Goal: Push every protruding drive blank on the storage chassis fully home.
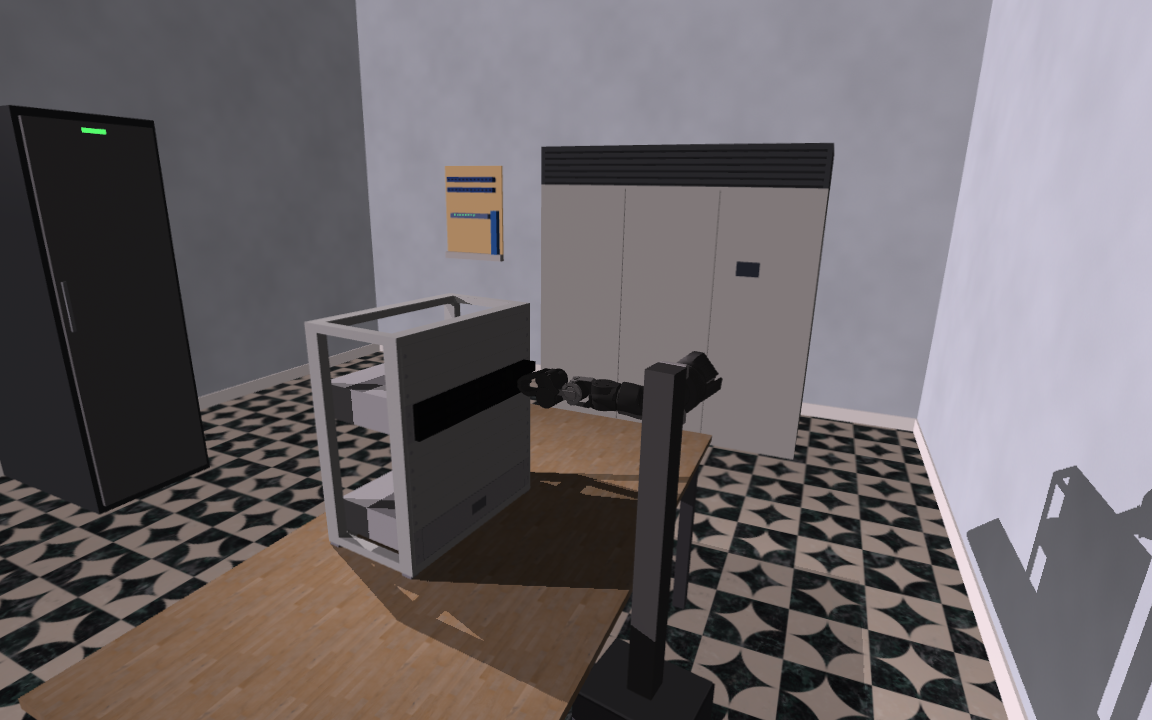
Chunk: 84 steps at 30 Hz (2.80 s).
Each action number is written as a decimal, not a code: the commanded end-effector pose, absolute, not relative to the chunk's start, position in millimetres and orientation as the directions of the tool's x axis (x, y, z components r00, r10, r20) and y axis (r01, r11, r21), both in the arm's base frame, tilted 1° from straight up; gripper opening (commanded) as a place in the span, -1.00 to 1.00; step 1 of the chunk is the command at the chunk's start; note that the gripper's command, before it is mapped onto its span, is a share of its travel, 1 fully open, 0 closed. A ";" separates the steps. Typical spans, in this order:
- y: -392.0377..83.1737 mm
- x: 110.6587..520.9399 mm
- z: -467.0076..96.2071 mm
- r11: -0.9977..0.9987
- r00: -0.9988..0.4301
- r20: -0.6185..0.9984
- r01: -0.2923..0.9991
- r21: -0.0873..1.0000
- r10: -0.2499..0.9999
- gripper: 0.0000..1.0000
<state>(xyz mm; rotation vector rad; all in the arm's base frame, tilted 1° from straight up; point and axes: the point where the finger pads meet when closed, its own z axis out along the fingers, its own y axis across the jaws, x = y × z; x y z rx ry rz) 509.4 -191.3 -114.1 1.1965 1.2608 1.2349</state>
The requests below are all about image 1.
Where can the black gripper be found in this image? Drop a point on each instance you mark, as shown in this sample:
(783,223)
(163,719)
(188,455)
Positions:
(550,383)

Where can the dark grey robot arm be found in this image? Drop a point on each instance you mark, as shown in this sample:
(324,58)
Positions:
(627,398)

